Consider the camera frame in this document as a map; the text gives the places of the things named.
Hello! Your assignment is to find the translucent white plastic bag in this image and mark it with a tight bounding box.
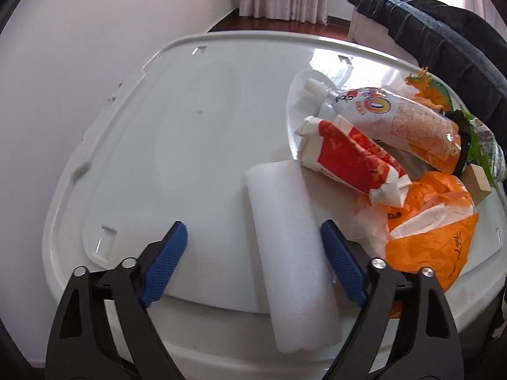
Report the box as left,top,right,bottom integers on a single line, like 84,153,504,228
350,202,393,260

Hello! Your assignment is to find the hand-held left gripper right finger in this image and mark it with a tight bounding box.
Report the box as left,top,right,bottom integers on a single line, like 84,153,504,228
320,219,462,380

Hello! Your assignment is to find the white plastic lid tray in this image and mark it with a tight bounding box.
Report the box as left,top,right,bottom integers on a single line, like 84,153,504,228
42,28,507,365

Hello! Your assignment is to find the clear plastic bag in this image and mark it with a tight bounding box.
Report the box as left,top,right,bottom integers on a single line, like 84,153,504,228
287,67,436,175

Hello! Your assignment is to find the small wooden block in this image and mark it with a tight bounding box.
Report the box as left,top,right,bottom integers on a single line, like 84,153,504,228
463,163,492,206

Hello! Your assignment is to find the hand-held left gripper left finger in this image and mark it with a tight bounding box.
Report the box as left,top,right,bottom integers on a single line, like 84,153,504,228
45,222,189,380

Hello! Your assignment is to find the dark cloth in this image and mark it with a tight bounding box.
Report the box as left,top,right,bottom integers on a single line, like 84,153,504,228
344,0,507,127

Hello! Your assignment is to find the orange and teal toy dinosaur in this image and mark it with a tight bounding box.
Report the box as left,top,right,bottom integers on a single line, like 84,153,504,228
405,67,462,113

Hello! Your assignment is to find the red and white paper packet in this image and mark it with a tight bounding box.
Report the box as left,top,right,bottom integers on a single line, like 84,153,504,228
295,115,413,208

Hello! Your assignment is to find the green snack packet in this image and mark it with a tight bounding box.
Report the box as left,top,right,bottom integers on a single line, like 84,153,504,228
446,110,507,187

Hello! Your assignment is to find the white foam roll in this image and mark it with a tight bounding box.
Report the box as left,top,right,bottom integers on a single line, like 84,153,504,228
243,159,343,354

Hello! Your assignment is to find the orange plastic bag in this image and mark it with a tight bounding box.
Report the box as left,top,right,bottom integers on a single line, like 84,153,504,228
352,171,480,319

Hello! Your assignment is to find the white orange spouted pouch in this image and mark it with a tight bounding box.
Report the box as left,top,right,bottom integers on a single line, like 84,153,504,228
303,79,464,175

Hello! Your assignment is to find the white furniture panel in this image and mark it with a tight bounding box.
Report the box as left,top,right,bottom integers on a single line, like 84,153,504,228
349,10,399,50

